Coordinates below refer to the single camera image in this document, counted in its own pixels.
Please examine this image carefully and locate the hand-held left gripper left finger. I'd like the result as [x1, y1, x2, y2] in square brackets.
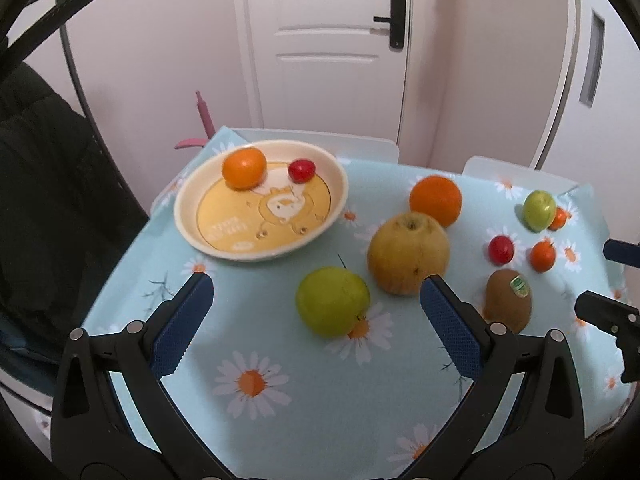
[50, 271, 222, 480]

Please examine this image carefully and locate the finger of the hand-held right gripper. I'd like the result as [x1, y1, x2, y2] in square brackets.
[574, 290, 640, 387]
[603, 239, 640, 264]

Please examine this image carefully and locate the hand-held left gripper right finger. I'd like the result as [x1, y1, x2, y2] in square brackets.
[405, 275, 587, 480]

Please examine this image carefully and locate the brown kiwi with sticker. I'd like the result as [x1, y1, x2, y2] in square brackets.
[483, 268, 534, 335]

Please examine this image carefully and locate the yellow-brown pear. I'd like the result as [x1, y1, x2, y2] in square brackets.
[366, 211, 450, 296]

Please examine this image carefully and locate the small green fruit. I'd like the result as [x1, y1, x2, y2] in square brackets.
[523, 190, 558, 233]

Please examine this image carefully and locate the red cherry tomato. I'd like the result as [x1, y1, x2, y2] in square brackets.
[488, 235, 516, 266]
[288, 159, 316, 184]

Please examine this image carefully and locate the large green apple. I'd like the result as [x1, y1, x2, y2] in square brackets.
[295, 267, 372, 338]

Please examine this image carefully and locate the large orange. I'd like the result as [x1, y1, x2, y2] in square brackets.
[409, 175, 463, 229]

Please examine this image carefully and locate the cream cartoon print bowl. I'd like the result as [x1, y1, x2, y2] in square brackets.
[173, 139, 349, 262]

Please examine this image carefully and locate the light blue daisy tablecloth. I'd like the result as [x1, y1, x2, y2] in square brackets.
[80, 126, 634, 480]

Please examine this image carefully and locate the mandarin orange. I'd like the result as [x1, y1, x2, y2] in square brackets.
[222, 146, 268, 191]

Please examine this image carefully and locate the white cabinet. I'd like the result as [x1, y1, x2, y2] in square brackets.
[529, 0, 640, 192]

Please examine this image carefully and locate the black jacket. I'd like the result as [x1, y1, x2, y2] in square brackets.
[0, 62, 152, 363]

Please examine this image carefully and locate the pink plastic object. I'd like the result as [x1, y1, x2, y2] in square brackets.
[174, 91, 215, 150]

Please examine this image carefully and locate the grey metal rod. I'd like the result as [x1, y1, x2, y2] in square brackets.
[56, 0, 151, 217]

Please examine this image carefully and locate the white panel door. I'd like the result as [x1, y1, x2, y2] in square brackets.
[231, 0, 417, 144]

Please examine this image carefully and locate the grey cabinet handle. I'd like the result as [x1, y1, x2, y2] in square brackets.
[579, 9, 606, 107]

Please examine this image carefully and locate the black door handle lock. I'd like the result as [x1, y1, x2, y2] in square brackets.
[373, 0, 408, 51]

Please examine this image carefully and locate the black strap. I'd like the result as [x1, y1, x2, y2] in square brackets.
[0, 0, 166, 88]

